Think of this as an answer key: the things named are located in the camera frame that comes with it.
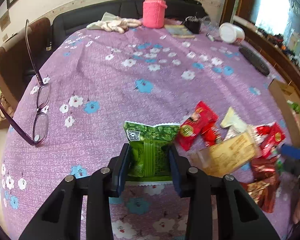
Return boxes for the small booklet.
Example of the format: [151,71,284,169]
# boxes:
[164,24,196,39]

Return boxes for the black sofa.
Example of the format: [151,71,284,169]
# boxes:
[22,0,208,83]

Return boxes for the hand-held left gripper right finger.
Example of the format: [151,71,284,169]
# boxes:
[168,145,282,240]

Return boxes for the pale green cloth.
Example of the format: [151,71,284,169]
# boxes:
[101,12,117,22]

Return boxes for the red cartoon snack packet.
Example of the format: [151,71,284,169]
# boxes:
[177,101,218,151]

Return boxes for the pink sleeved bottle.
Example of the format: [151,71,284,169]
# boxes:
[142,0,167,28]

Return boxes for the small wall plaque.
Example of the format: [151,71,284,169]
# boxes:
[0,12,10,32]

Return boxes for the brown chair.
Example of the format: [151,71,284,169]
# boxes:
[0,17,52,110]

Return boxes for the cream white snack packet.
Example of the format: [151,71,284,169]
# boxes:
[220,107,248,133]

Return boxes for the white flat box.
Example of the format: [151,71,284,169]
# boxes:
[232,15,255,27]

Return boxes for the clear glass cup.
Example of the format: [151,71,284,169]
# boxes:
[201,16,219,30]

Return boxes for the purple floral tablecloth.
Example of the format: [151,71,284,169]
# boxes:
[1,19,300,240]

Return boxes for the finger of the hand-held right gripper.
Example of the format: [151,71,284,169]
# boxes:
[277,144,300,178]

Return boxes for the green snack packet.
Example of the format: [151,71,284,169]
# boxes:
[123,121,181,186]

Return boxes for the cardboard box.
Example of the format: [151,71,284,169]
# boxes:
[268,78,300,143]

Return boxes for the row of assorted small items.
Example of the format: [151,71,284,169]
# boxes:
[255,25,300,73]

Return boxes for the window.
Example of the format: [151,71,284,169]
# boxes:
[236,0,300,63]

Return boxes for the red gold-label snack packet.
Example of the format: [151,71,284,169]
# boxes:
[256,122,286,158]

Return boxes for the white plastic jar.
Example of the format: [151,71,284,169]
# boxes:
[219,22,245,44]

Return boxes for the purple eyeglasses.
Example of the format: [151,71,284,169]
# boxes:
[0,19,52,146]

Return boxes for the black strap with buckle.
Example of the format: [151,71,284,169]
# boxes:
[46,27,53,52]

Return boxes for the small red snack packet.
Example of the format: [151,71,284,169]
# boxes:
[201,126,223,147]

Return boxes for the clear biscuit packet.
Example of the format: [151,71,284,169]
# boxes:
[190,132,262,177]

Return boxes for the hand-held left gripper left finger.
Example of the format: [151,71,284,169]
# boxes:
[19,143,133,240]

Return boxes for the wooden windowsill cabinet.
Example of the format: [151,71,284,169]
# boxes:
[220,0,300,98]

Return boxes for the white cloth gloves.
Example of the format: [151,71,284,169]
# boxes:
[86,16,143,33]

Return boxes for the black glasses case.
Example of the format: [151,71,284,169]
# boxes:
[239,45,270,77]

